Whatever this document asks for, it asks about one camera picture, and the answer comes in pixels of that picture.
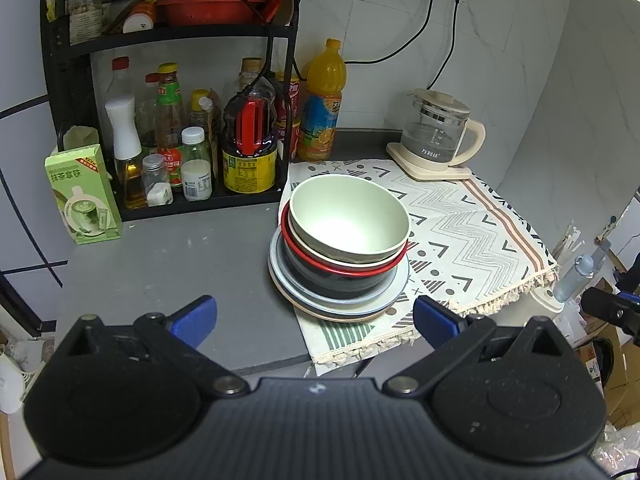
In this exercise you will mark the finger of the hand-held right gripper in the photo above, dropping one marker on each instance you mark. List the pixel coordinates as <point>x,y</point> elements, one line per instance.
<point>607,310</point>

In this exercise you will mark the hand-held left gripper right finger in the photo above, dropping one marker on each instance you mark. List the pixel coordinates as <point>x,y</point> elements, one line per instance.
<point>436,326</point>

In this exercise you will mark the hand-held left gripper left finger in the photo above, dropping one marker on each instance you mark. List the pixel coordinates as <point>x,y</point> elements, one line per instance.
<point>192,321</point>

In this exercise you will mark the pale green bowl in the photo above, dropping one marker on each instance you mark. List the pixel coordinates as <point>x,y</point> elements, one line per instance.
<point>360,261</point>
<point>350,210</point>

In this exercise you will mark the white plate blue script print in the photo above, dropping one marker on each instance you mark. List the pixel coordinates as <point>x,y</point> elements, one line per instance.
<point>276,260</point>

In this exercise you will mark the small white plate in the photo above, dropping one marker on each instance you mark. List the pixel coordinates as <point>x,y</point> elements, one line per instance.
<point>295,285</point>

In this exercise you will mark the red and black bowl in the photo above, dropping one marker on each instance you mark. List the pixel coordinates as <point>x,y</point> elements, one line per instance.
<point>330,282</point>

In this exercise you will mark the grey spray bottle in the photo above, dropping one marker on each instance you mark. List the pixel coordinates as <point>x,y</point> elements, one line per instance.
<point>572,275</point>

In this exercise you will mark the cardboard box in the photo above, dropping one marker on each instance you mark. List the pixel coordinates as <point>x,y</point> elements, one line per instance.
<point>620,360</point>

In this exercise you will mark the cream plastic stand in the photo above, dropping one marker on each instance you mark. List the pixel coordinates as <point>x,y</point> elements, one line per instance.
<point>545,300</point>

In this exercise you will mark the patterned fringed table mat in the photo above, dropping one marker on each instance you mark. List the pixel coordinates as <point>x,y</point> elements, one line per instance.
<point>465,230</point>

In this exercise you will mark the small white plastic jar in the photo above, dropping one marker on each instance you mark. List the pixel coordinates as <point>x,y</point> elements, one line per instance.
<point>196,180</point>

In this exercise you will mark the small glass spice jar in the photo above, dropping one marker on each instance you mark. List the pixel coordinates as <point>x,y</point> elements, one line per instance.
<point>155,180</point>

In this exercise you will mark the cream kettle base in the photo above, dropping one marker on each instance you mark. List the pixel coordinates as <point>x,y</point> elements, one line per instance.
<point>420,170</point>

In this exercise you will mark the large soy sauce bottle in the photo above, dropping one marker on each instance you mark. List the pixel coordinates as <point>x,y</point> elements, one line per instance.
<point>247,170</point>

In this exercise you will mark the green tea box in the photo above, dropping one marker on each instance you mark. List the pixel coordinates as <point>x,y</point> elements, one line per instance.
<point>80,195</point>

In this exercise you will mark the clear bottle white cap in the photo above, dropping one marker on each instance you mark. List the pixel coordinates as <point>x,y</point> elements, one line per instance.
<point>192,137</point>

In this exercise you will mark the white plastic object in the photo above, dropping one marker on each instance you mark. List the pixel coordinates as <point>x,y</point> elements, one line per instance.
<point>10,385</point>

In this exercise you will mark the glass electric kettle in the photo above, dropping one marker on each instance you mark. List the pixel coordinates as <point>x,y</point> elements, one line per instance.
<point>430,130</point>

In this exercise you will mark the red drink can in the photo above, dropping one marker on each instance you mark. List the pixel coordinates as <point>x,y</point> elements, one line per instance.
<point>290,140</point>
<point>292,95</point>

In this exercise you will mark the oil bottle white spout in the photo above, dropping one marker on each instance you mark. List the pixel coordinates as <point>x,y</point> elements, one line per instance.
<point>122,125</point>

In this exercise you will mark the dark sauce bottle red cap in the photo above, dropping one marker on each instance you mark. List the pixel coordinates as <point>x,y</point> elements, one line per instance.
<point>148,110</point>

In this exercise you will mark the pale green open carton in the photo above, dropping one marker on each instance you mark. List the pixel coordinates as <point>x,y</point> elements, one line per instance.
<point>80,135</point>

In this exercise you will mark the sauce bottle green label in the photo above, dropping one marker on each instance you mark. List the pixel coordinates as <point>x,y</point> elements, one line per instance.
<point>167,100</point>

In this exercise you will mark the bottle with yellow cap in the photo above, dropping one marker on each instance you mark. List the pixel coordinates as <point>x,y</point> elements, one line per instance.
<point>199,97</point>

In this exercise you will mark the orange juice bottle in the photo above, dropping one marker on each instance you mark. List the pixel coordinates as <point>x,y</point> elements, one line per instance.
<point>320,120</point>

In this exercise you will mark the clear bottle red cap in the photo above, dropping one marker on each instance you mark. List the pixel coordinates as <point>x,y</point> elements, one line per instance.
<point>120,67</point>

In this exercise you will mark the black metal shelf rack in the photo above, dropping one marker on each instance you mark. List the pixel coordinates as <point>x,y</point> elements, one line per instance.
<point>175,35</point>

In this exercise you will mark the orange and white bottle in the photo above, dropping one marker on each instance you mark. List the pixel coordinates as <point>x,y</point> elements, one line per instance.
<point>140,20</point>

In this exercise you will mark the red plastic basket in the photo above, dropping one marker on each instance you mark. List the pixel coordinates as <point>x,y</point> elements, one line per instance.
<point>210,10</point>

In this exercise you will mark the printed food box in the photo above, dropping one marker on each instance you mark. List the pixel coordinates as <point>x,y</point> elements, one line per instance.
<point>85,20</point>

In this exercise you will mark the red packet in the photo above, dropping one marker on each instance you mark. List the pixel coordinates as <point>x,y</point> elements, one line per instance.
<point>277,2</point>

